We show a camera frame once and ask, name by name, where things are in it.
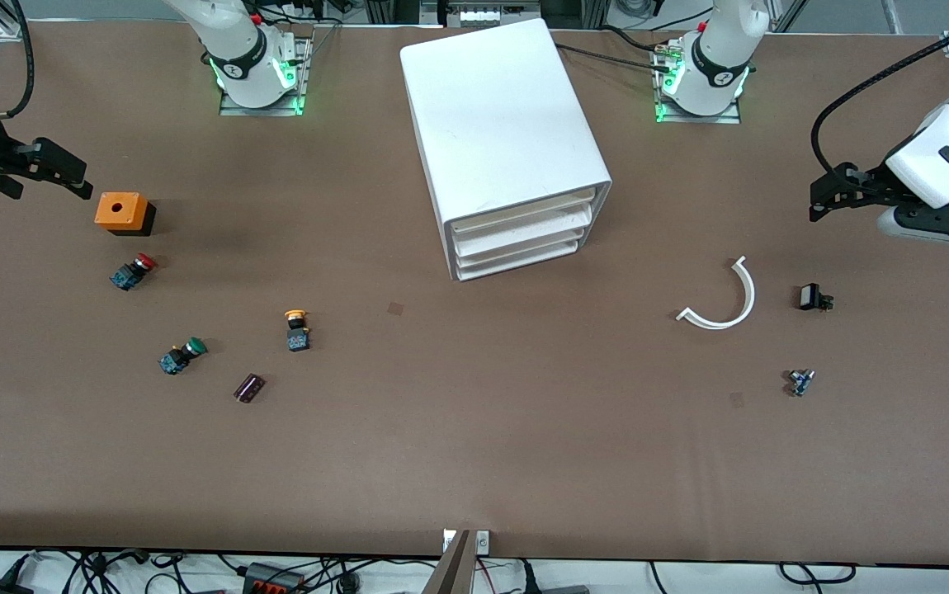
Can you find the wooden bar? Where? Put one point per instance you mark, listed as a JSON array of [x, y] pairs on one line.
[[450, 569]]

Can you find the small blue component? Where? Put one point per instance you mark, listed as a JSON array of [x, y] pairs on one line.
[[800, 382]]

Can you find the small black component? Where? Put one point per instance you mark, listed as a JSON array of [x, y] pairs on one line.
[[810, 297]]

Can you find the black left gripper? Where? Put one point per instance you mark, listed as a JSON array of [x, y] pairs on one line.
[[869, 183]]

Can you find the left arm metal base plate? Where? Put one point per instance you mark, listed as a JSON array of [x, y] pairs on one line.
[[701, 119]]

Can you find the aluminium frame structure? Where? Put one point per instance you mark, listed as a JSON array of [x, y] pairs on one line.
[[396, 10]]

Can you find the white plastic drawer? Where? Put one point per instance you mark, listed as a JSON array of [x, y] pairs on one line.
[[524, 213], [520, 256], [524, 235]]

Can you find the yellow push button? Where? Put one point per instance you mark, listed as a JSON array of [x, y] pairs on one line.
[[298, 334]]

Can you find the dark purple capacitor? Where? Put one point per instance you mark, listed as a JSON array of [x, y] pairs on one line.
[[249, 388]]

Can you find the small white bracket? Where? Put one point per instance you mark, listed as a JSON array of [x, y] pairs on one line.
[[482, 541], [448, 540]]

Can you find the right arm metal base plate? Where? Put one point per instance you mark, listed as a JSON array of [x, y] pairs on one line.
[[303, 74]]

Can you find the white curved plastic strip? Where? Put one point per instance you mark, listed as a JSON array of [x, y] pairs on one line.
[[747, 301]]

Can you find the black red power strip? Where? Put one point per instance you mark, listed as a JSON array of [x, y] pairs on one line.
[[272, 579]]

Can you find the white connector block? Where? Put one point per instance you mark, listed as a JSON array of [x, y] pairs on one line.
[[487, 16]]

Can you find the orange box with hole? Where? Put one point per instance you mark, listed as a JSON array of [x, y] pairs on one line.
[[118, 210]]

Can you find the white drawer cabinet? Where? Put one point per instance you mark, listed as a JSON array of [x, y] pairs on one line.
[[499, 115]]

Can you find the red push button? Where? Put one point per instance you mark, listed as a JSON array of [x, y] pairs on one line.
[[132, 272]]

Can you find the green push button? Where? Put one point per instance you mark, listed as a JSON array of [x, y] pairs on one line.
[[181, 356]]

